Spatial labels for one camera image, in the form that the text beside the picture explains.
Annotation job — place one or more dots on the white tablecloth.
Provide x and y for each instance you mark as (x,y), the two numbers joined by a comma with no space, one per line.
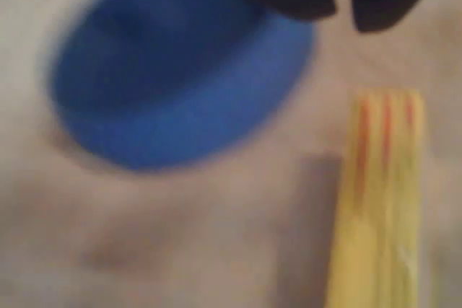
(144,232)

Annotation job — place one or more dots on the yellow cardboard box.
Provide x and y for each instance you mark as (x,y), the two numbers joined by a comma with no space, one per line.
(375,232)

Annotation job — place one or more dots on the blue round bowl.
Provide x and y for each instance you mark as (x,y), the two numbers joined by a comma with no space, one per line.
(162,106)

